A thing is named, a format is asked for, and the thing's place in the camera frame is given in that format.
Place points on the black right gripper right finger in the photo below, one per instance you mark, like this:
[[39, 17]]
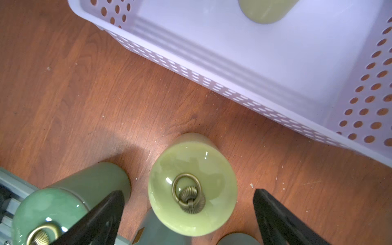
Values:
[[278, 225]]

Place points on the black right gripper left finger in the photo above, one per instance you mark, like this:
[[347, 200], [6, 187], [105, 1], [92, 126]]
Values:
[[99, 226]]

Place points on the light blue tea canister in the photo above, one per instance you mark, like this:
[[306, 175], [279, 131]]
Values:
[[238, 239]]

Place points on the blue-grey tea canister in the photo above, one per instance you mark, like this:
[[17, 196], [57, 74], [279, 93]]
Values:
[[153, 232]]

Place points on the green tea canister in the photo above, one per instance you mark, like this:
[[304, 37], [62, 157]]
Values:
[[68, 200]]

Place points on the yellow-green tea canister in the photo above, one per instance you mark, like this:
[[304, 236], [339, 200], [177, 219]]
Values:
[[192, 187], [266, 11]]

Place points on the lavender plastic basket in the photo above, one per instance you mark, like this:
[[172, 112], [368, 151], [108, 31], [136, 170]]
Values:
[[324, 70]]

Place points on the aluminium front rail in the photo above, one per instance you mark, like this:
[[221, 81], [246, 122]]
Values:
[[19, 189]]

